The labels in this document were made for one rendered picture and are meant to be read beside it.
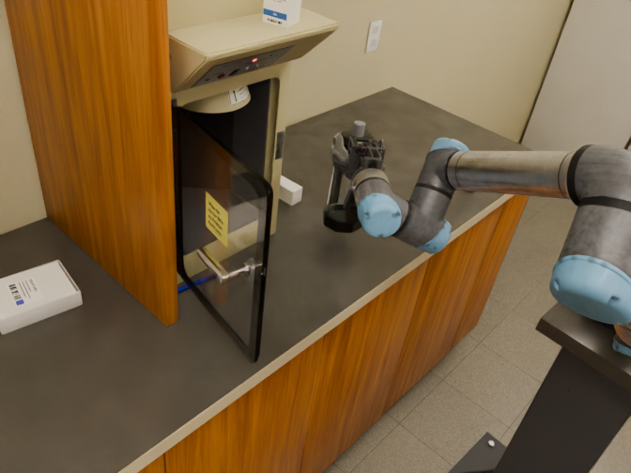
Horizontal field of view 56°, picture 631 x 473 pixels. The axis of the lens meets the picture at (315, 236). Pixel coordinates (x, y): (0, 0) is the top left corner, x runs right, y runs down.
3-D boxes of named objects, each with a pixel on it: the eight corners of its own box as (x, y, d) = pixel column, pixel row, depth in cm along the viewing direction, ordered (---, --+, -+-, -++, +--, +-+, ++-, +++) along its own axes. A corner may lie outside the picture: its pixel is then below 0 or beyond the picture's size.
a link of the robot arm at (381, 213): (390, 248, 111) (352, 230, 108) (380, 218, 120) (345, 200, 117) (414, 217, 107) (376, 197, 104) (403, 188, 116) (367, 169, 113)
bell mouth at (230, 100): (147, 88, 123) (146, 63, 120) (214, 71, 134) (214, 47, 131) (201, 121, 114) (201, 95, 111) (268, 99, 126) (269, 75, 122)
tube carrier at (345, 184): (319, 205, 152) (331, 129, 141) (360, 209, 154) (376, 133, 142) (322, 228, 143) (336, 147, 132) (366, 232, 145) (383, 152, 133)
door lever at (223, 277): (222, 248, 105) (222, 236, 103) (250, 279, 99) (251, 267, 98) (194, 257, 102) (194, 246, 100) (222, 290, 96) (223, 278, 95)
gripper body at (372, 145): (382, 138, 128) (392, 162, 118) (375, 173, 133) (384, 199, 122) (347, 134, 127) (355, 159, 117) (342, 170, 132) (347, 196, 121)
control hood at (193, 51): (162, 89, 102) (160, 32, 96) (293, 53, 123) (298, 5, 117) (205, 114, 97) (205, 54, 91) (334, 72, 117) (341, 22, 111)
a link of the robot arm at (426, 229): (466, 205, 114) (421, 181, 111) (444, 258, 113) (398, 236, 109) (443, 205, 122) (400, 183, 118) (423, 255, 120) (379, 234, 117)
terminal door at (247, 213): (180, 272, 128) (176, 101, 103) (257, 366, 110) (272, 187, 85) (177, 273, 127) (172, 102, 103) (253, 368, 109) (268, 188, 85)
